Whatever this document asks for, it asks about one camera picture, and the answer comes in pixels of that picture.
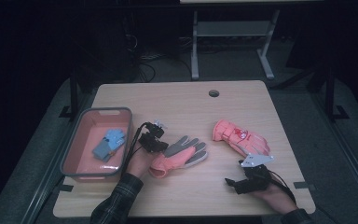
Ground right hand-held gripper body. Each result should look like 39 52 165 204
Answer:
237 153 276 193

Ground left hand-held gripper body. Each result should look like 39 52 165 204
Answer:
138 119 168 149

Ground pink ski glove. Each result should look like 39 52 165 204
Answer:
212 119 271 158
148 134 209 179

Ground blue knit glove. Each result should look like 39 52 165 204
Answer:
103 128 127 150
91 139 117 163

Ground pink plastic basket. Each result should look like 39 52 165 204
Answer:
60 106 134 183

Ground person's left hand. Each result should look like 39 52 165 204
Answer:
125 148 157 180

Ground person's right hand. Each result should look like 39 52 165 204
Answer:
251 181 298 216

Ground grey tape strip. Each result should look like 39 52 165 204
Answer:
54 184 75 193
293 181 317 191

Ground black metal stand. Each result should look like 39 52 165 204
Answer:
322 66 351 123
59 69 82 121

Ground left hand-held gripper cable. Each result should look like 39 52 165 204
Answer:
122 121 148 175

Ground floor cables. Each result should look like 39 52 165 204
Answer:
132 50 197 84

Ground white metal table frame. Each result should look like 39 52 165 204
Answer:
190 8 281 81

